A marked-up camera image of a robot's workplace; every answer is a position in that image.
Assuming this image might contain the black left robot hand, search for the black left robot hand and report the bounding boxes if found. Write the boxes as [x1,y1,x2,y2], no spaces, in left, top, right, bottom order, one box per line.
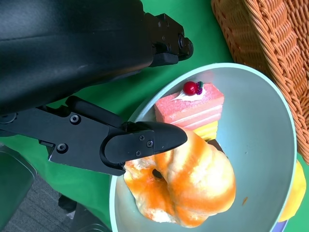
[0,0,194,176]

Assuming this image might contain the pink cake slice with cherry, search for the pink cake slice with cherry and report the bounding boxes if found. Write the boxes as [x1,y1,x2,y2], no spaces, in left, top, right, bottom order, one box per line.
[154,81,225,130]

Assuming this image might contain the chocolate cake slice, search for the chocolate cake slice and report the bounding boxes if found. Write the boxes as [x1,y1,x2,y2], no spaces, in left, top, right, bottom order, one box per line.
[209,139,226,155]

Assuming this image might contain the orange white streaked bread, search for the orange white streaked bread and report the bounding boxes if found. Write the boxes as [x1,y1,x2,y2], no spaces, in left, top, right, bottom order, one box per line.
[123,129,237,228]

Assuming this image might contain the pale green bowl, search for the pale green bowl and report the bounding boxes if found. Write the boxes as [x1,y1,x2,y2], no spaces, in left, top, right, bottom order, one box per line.
[109,62,298,232]

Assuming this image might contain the smooth yellow bread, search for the smooth yellow bread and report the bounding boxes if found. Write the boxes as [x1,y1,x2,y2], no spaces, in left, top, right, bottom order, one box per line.
[277,159,306,222]

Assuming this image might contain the orange wicker basket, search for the orange wicker basket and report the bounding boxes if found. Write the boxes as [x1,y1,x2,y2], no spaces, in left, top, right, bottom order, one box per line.
[211,0,309,165]

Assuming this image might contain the lavender plate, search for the lavender plate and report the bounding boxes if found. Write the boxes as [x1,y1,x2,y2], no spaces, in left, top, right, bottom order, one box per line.
[272,218,290,232]

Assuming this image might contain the green tablecloth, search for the green tablecloth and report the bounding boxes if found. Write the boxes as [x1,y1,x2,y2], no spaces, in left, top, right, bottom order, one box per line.
[0,0,309,225]

